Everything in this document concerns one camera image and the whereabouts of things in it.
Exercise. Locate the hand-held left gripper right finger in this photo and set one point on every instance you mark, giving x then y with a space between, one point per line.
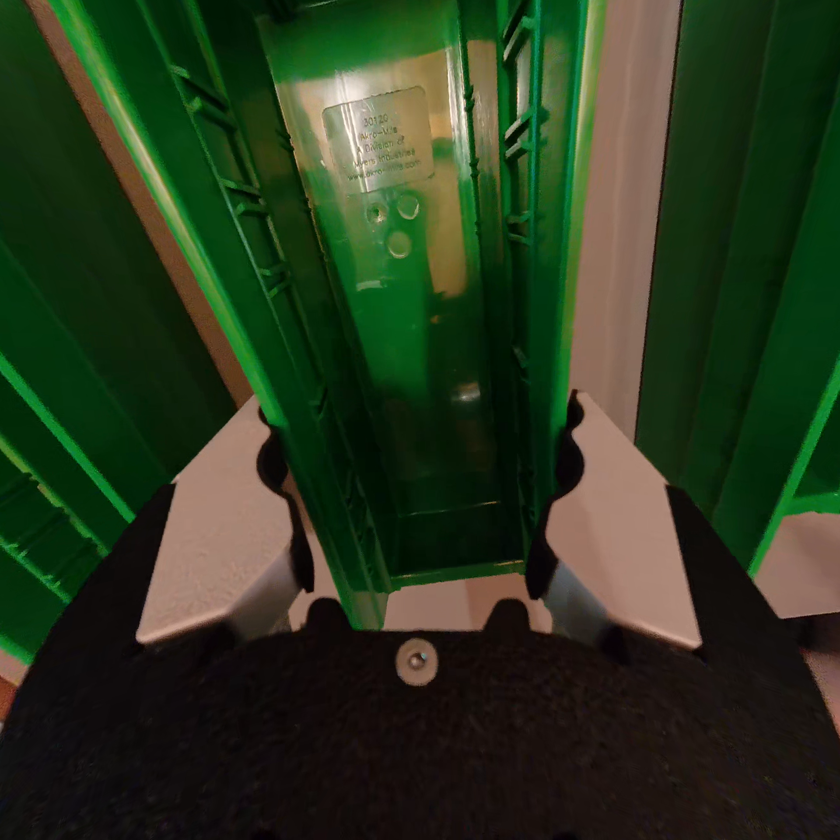
623 544

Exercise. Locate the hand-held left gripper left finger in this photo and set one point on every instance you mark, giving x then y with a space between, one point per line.
210 544

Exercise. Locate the green plastic bin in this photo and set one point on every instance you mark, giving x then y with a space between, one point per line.
407 295
65 262
735 229

